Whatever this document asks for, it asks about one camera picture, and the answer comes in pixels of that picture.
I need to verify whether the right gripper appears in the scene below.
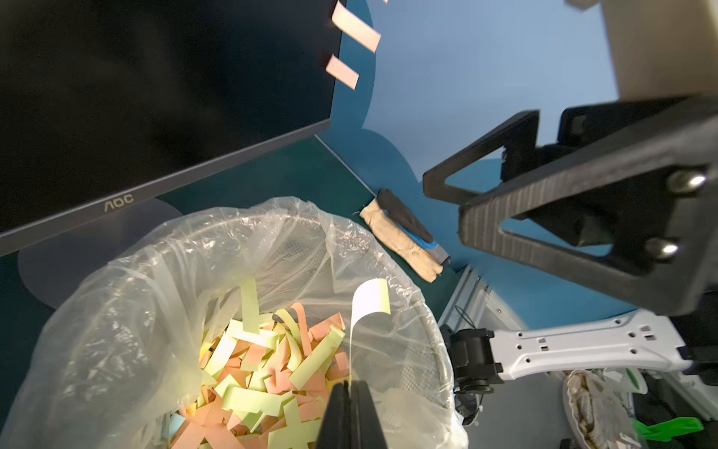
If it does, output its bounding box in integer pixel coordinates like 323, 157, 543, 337
421, 97, 718, 316

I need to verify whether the black computer monitor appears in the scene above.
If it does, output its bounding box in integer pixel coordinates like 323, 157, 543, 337
1, 1, 341, 254

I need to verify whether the pink sticky note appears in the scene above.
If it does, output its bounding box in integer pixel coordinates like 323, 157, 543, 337
331, 1, 381, 54
325, 55, 359, 90

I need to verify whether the round silver monitor stand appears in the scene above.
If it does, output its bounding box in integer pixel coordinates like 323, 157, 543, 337
18, 198, 182, 310

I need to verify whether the pile of discarded sticky notes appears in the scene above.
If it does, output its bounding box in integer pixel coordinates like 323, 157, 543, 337
165, 277, 350, 448

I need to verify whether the beige work glove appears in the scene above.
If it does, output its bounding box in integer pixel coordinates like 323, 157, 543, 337
359, 199, 443, 284

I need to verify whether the yellow sticky note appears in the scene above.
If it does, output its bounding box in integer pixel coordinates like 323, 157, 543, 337
349, 278, 392, 383

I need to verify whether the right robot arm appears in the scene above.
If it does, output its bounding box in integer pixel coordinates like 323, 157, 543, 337
423, 94, 717, 394

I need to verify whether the black work glove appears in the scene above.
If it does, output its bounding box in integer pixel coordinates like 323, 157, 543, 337
376, 189, 451, 266

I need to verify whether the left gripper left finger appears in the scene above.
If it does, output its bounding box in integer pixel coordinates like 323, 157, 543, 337
315, 381, 352, 449

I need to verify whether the trash bin with plastic bag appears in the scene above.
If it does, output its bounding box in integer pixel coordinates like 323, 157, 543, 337
1, 198, 469, 448

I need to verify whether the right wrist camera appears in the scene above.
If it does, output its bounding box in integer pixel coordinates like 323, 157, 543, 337
568, 0, 717, 100

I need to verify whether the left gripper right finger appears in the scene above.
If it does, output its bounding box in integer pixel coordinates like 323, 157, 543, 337
350, 381, 388, 449

